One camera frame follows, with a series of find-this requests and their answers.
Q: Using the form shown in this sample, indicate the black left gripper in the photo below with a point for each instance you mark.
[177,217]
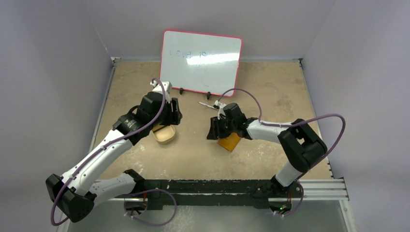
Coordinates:
[174,115]

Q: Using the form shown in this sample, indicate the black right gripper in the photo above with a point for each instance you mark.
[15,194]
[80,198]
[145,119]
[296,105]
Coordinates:
[214,128]

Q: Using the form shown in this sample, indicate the yellow leather card holder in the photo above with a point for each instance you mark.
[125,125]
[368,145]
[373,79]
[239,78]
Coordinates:
[229,143]

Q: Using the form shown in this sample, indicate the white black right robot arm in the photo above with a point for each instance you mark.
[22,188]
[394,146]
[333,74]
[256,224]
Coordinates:
[300,143]

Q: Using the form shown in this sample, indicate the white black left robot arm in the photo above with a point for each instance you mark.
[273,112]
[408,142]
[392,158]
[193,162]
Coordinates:
[76,192]

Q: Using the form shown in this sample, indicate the beige oval plastic tray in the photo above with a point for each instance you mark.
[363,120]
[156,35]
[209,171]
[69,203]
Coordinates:
[164,134]

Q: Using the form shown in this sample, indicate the white marker pen green cap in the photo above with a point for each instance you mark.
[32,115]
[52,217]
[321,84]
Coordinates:
[207,105]

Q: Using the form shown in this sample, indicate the pink framed whiteboard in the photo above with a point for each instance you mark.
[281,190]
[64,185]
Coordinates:
[200,62]

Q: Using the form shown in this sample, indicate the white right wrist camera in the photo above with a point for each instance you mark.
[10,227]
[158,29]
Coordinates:
[220,107]

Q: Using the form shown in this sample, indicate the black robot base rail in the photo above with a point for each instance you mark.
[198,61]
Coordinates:
[257,193]

